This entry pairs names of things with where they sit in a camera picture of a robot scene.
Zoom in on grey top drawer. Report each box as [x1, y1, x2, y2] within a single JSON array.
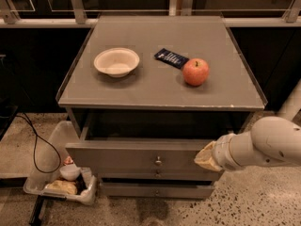
[[66, 139, 211, 175]]

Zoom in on grey drawer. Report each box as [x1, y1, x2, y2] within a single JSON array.
[[98, 169, 221, 181], [66, 139, 211, 175], [100, 183, 214, 200]]

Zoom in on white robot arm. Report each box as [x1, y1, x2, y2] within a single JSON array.
[[194, 117, 301, 171]]

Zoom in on grey bottom drawer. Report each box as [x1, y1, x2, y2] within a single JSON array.
[[100, 183, 214, 200]]

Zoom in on grey drawer cabinet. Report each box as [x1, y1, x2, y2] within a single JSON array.
[[55, 14, 268, 143]]

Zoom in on grey middle drawer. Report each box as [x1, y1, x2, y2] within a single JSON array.
[[98, 169, 221, 181]]

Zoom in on red apple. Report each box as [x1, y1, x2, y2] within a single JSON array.
[[182, 58, 210, 87]]

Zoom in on dark blue snack packet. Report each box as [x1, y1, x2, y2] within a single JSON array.
[[154, 48, 188, 69]]

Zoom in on white pole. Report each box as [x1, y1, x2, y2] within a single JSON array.
[[277, 79, 301, 121]]

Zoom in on white paper bowl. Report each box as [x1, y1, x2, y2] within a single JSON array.
[[93, 48, 140, 78]]

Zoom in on small white cup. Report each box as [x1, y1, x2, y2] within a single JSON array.
[[59, 164, 80, 181]]

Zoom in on tan food item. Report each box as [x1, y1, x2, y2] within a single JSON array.
[[46, 180, 77, 195]]

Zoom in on clear plastic bin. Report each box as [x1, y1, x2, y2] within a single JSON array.
[[24, 121, 97, 205]]

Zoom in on metal railing frame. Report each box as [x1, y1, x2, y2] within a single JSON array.
[[0, 0, 300, 24]]

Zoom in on black cable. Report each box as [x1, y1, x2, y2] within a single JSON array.
[[15, 111, 62, 174]]

